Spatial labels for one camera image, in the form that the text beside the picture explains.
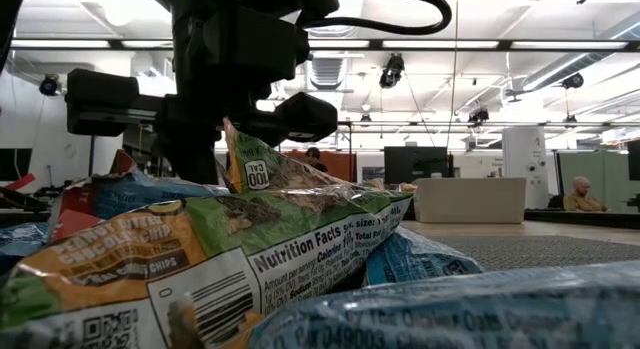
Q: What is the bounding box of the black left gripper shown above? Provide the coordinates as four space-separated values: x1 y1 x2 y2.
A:
66 68 340 184

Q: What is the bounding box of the green orange peanut butter bar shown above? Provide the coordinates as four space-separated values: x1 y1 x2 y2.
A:
0 184 414 349
222 117 416 196

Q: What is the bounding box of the light blue orange-ended bar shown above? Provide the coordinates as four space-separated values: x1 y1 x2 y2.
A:
247 261 640 349

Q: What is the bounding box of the red and blue granola bar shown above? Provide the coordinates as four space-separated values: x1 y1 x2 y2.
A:
49 148 231 243

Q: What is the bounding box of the person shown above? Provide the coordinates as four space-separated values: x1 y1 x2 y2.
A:
304 146 330 174
562 176 610 213

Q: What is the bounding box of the black ceiling spotlight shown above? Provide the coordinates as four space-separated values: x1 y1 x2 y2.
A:
466 106 491 126
38 73 63 98
560 72 586 91
378 52 407 90

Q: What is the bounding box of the red flat strip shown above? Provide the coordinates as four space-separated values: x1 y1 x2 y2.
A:
0 172 37 193

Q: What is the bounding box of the black computer monitor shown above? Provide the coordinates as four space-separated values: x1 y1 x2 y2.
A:
0 147 34 183
627 138 640 183
383 146 455 186

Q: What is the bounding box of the blue oatmeal raisin bar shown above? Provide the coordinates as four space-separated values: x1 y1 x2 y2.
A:
362 226 485 288

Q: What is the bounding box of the black beam with light strips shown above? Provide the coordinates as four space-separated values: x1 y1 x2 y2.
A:
0 37 640 53

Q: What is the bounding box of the white round pillar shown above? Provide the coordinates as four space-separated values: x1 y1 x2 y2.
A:
502 126 550 210

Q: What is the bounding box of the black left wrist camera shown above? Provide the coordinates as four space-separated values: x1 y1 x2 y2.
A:
202 7 311 84

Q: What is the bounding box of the orange partition wall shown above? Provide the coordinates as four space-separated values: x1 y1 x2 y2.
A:
282 149 358 186

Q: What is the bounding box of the silver ceiling air duct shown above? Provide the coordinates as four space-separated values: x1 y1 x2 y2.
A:
307 52 351 91

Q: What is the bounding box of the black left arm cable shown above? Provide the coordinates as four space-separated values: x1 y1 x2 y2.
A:
299 0 454 36

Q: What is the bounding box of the black pipe frame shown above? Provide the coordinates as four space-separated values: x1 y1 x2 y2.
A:
337 118 640 186

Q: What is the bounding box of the green partition wall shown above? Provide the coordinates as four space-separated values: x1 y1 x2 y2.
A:
556 151 640 203

